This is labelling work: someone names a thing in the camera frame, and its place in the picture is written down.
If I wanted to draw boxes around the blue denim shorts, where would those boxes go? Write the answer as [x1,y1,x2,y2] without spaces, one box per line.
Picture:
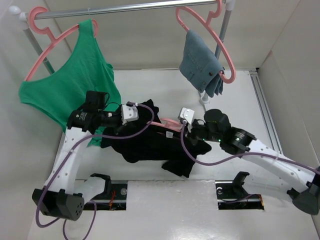
[179,30,224,98]

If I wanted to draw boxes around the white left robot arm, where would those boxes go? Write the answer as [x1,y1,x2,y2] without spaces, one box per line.
[32,91,139,221]

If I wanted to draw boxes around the grey clothes rack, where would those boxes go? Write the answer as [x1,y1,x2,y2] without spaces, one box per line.
[8,0,237,113]

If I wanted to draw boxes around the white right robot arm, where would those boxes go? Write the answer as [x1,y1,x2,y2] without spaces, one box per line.
[179,109,320,216]

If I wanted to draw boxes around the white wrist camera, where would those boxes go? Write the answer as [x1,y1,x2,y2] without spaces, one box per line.
[178,107,195,133]
[120,104,139,125]

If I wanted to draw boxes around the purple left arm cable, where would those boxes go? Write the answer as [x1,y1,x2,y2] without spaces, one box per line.
[34,101,156,240]

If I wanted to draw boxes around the black t shirt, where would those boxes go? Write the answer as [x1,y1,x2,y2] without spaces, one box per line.
[100,99,212,178]

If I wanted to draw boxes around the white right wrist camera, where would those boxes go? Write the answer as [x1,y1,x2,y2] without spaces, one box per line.
[178,107,195,133]

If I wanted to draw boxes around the pink hanger with tank top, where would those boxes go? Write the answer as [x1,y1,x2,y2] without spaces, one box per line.
[24,6,99,82]

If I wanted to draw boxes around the aluminium rail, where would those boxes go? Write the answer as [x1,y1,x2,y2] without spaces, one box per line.
[249,70,284,154]

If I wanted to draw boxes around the green tank top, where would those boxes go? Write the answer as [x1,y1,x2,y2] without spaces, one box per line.
[18,19,122,131]

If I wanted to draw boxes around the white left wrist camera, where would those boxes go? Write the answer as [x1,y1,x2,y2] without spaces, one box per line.
[120,104,139,125]

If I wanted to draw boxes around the pink hanger with shorts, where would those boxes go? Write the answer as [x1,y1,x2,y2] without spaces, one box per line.
[175,0,237,84]

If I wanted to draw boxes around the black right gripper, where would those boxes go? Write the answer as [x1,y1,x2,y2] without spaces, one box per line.
[175,118,222,145]

